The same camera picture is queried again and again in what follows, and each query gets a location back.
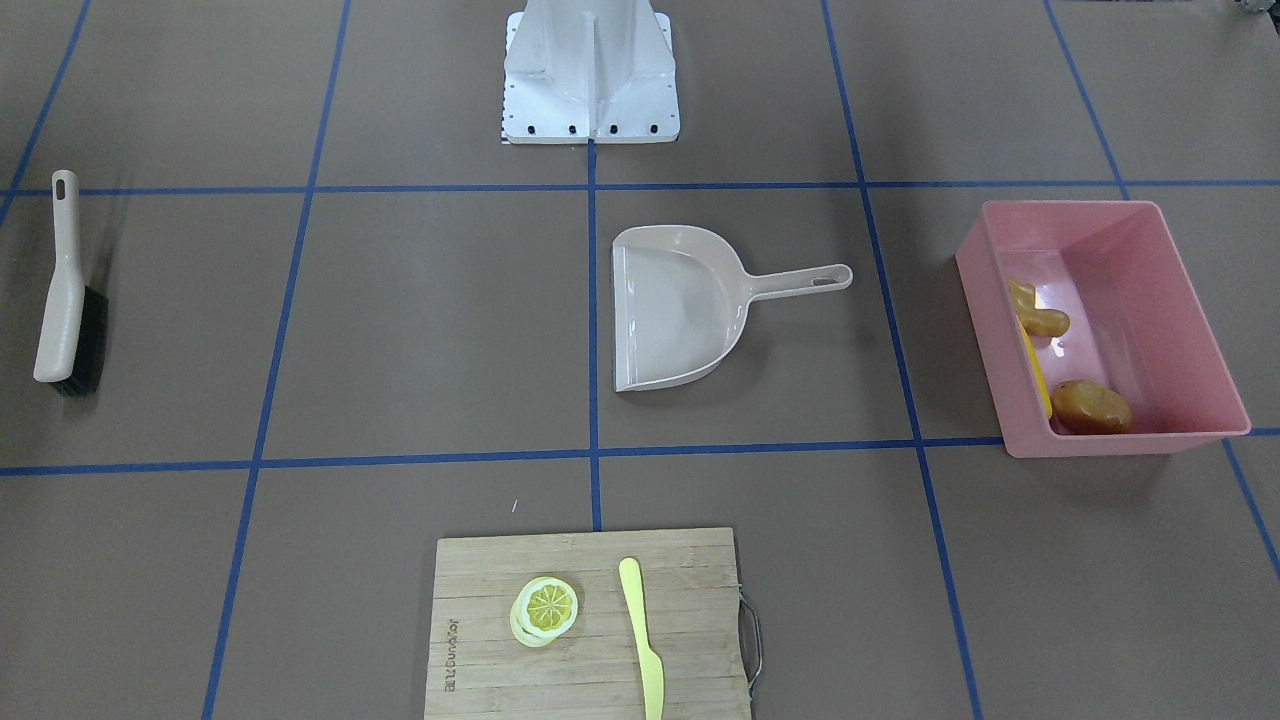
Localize beige hand brush black bristles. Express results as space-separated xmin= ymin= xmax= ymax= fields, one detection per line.
xmin=33 ymin=169 xmax=109 ymax=397

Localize pink plastic bin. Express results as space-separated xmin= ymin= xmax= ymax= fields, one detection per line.
xmin=955 ymin=201 xmax=1252 ymax=457

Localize yellow toy knife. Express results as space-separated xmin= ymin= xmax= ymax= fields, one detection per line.
xmin=618 ymin=557 xmax=666 ymax=719

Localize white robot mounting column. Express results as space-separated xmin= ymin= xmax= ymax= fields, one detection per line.
xmin=500 ymin=1 xmax=681 ymax=145

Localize wooden cutting board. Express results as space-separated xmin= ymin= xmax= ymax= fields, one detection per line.
xmin=424 ymin=527 xmax=753 ymax=719

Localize yellow toy lemon slice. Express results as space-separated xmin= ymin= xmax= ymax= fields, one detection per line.
xmin=509 ymin=577 xmax=579 ymax=648

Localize beige plastic dustpan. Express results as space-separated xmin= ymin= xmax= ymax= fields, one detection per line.
xmin=611 ymin=225 xmax=852 ymax=393

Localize orange toy potato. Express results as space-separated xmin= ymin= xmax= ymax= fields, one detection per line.
xmin=1050 ymin=379 xmax=1135 ymax=436

